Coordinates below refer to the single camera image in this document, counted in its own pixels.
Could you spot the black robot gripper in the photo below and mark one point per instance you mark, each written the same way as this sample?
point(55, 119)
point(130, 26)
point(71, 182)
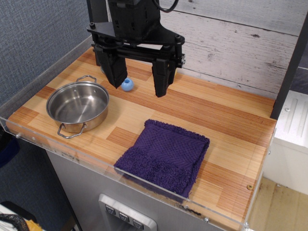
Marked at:
point(135, 32)

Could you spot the stainless steel pot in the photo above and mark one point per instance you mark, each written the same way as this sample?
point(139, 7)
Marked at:
point(78, 107)

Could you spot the purple folded towel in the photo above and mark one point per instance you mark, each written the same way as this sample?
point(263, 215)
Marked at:
point(166, 155)

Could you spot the clear acrylic table guard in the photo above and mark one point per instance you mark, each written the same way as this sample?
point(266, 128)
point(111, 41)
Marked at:
point(84, 178)

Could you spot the silver dispenser button panel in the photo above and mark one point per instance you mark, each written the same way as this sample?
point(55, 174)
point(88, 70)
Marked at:
point(120, 217)

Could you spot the white side cabinet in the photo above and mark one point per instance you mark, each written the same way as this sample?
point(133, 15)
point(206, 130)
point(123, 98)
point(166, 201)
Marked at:
point(287, 161)

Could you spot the yellow black object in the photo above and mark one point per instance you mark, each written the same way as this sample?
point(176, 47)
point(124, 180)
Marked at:
point(20, 223)

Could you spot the blue handled grey scoop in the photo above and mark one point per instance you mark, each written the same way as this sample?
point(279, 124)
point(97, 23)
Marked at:
point(127, 84)

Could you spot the black right vertical post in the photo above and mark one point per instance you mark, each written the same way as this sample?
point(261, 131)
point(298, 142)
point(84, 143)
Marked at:
point(291, 70)

